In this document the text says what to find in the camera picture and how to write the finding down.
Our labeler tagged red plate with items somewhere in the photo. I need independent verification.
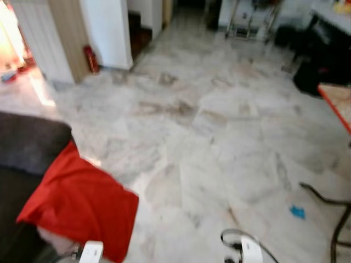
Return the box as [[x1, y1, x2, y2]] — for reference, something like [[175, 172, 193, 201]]
[[0, 68, 20, 84]]

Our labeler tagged blue scrap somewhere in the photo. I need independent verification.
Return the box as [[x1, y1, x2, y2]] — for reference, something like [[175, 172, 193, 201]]
[[290, 205, 306, 220]]

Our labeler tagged red fire extinguisher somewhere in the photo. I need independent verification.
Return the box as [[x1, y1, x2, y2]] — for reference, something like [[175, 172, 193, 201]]
[[83, 45, 100, 75]]

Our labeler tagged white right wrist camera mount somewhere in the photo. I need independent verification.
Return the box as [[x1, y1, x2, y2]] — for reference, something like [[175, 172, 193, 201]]
[[240, 236, 264, 263]]

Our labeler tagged red-edged table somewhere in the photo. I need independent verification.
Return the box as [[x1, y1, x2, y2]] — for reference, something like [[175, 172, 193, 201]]
[[318, 83, 351, 135]]

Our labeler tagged wood panelled partition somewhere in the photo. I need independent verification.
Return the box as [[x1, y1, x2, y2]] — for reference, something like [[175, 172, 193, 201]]
[[11, 0, 91, 83]]

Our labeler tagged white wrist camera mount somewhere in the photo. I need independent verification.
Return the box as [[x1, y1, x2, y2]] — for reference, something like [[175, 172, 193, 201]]
[[78, 241, 104, 263], [240, 236, 264, 263]]

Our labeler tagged black bag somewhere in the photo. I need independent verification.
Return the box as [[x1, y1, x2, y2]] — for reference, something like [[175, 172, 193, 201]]
[[293, 11, 351, 96]]

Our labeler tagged red pillow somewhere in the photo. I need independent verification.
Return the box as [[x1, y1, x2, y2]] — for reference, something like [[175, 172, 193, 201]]
[[16, 141, 139, 262]]

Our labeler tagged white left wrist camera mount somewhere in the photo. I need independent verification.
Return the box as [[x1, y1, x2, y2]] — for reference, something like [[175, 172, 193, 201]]
[[78, 241, 104, 263]]

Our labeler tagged dark grey sofa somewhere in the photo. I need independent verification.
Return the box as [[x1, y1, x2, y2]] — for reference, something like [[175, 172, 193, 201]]
[[0, 111, 75, 263]]

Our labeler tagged black metal chair frame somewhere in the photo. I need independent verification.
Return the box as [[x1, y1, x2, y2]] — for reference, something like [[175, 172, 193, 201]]
[[299, 182, 351, 263]]

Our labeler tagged metal trolley rack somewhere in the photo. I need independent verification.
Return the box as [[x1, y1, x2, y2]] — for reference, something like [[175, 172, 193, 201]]
[[225, 0, 280, 42]]

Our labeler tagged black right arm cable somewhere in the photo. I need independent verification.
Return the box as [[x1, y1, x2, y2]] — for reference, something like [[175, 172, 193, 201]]
[[220, 228, 280, 263]]

